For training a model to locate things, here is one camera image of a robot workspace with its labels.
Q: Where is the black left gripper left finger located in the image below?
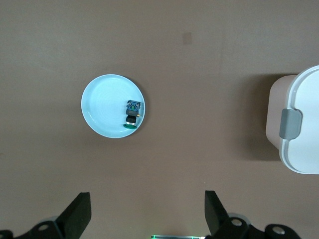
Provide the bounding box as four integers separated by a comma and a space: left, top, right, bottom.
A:
0, 192, 92, 239

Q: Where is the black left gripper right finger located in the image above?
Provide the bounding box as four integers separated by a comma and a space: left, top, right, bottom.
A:
204, 190, 300, 239

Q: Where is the light blue round plate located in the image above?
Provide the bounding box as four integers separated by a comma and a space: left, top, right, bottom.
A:
80, 73, 147, 138

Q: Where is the white lidded lunch box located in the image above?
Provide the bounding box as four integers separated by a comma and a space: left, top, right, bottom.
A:
265, 65, 319, 175

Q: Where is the green push-button switch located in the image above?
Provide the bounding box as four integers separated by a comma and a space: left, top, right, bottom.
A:
123, 100, 143, 129

